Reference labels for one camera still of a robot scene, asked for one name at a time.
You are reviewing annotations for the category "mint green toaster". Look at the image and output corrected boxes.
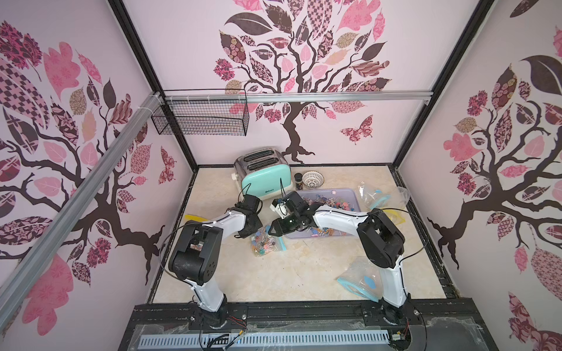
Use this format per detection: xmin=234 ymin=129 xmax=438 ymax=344
xmin=232 ymin=147 xmax=294 ymax=200

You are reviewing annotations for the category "candy bag blue zip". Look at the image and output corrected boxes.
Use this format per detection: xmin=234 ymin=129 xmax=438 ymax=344
xmin=358 ymin=182 xmax=390 ymax=210
xmin=336 ymin=257 xmax=384 ymax=302

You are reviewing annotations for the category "candy bag blue zip front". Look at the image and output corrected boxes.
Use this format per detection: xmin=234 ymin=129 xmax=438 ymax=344
xmin=358 ymin=182 xmax=390 ymax=210

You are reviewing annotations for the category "pile of candies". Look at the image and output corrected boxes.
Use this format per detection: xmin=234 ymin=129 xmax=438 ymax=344
xmin=302 ymin=190 xmax=357 ymax=238

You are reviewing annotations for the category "white cable duct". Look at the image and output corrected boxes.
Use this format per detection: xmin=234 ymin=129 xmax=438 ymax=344
xmin=136 ymin=330 xmax=389 ymax=350

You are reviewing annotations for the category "black wire basket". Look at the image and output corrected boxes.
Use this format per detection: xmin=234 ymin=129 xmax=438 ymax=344
xmin=152 ymin=88 xmax=250 ymax=136

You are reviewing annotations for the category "candy bag yellow zip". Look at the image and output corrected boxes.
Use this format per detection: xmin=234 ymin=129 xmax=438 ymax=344
xmin=381 ymin=187 xmax=411 ymax=225
xmin=183 ymin=214 xmax=209 ymax=224

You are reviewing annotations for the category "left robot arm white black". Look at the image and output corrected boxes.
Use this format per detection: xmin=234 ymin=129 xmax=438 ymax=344
xmin=168 ymin=195 xmax=263 ymax=328

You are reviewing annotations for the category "aluminium rail left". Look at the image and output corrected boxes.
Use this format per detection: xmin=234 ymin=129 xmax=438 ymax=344
xmin=1 ymin=92 xmax=162 ymax=328

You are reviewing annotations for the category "aluminium rail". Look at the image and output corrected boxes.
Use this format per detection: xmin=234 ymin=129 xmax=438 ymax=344
xmin=1 ymin=92 xmax=162 ymax=328
xmin=165 ymin=91 xmax=433 ymax=103

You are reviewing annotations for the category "lavender plastic tray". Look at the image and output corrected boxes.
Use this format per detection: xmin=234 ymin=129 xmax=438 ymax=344
xmin=281 ymin=188 xmax=368 ymax=240

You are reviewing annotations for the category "aluminium rail back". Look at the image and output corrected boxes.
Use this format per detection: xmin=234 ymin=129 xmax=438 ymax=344
xmin=165 ymin=91 xmax=433 ymax=103

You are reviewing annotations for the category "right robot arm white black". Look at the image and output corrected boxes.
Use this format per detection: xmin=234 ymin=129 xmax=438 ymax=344
xmin=268 ymin=192 xmax=410 ymax=325

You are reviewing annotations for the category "black base frame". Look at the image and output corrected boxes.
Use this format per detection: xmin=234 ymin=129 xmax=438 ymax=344
xmin=119 ymin=298 xmax=497 ymax=350

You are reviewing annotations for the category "small dark spice jar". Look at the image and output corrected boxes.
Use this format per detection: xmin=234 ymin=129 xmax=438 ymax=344
xmin=294 ymin=173 xmax=304 ymax=190

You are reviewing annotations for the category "white sink strainer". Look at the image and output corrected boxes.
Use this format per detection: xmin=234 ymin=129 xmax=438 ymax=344
xmin=302 ymin=171 xmax=325 ymax=189

